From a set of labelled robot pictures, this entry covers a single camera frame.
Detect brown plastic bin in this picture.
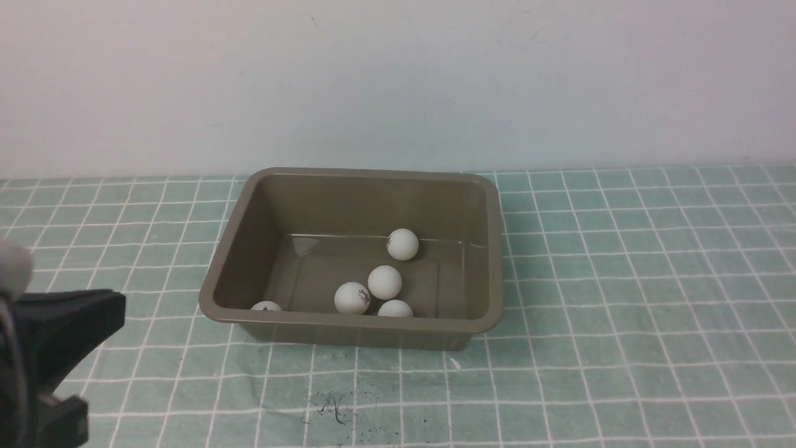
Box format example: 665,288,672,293
198,167,505,351

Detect white ping-pong ball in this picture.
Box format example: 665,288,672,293
386,228,420,261
250,301,282,312
333,282,371,315
368,266,402,301
376,299,414,317

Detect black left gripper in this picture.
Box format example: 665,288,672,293
1,289,127,447

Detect green checkered tablecloth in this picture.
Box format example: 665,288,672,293
1,164,795,447

